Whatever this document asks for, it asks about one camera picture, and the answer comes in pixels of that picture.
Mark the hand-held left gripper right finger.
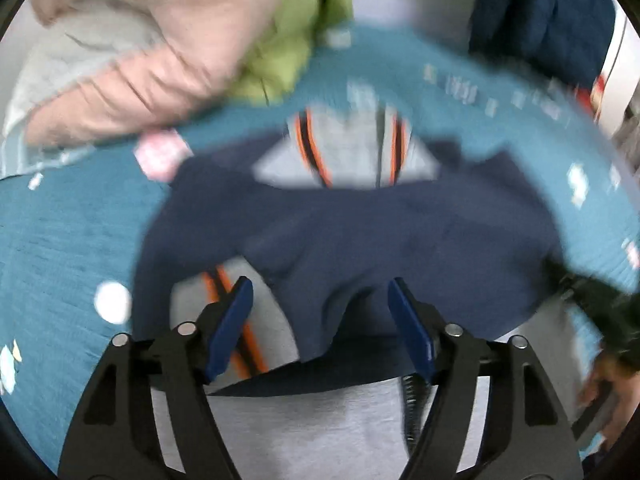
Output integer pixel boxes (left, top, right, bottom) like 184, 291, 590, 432
387, 277, 585, 480

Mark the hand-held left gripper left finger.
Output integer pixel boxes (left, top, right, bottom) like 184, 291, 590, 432
57, 276, 254, 480

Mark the navy and grey jacket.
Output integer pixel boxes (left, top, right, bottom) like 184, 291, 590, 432
131, 105, 567, 480

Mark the person's right hand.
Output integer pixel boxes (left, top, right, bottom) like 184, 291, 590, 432
576, 352, 640, 453

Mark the teal printed blanket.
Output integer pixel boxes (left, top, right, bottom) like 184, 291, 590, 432
0, 24, 640, 476

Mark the pink garment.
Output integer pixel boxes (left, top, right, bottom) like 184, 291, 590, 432
24, 0, 290, 149

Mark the green garment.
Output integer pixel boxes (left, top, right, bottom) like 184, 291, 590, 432
229, 0, 362, 107

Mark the pale blue garment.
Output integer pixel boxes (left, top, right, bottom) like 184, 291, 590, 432
0, 0, 167, 181

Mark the dark blue garment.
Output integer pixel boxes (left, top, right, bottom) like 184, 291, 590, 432
469, 0, 620, 92

